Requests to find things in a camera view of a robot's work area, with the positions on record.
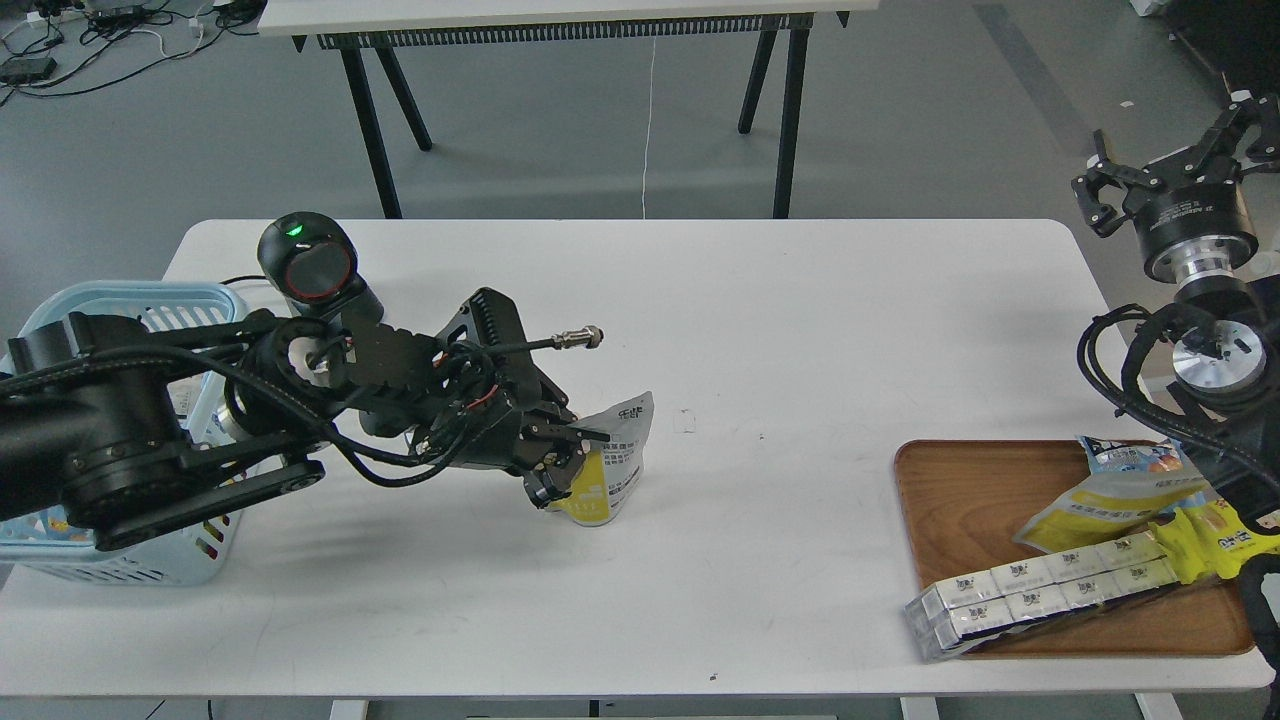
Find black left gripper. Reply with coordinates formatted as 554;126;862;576
451;386;611;509

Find yellow white snack pouch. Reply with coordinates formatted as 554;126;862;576
544;391;655;527

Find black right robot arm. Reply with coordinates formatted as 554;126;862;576
1071;90;1279;539

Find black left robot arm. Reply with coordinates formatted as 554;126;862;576
3;288;608;552

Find white snack package in basket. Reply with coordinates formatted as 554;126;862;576
168;375;221;443

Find white boxed snack multipack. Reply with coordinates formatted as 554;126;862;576
904;533;1179;662

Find blue snack bag in basket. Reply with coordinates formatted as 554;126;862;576
1;505;86;544

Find light blue plastic basket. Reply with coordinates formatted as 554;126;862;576
1;281;250;585

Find yellow snack packet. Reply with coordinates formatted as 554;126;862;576
1148;498;1279;585

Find black barcode scanner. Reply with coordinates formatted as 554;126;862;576
257;211;385;322

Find brown wooden tray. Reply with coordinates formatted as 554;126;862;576
893;439;1254;662

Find background table with black legs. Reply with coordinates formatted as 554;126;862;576
257;1;876;219

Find yellow white pouch on tray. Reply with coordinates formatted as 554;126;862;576
1012;462;1210;553

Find white hanging cable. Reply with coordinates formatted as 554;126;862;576
641;37;658;220

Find floor cables and adapters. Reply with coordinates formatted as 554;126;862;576
0;0;266;101

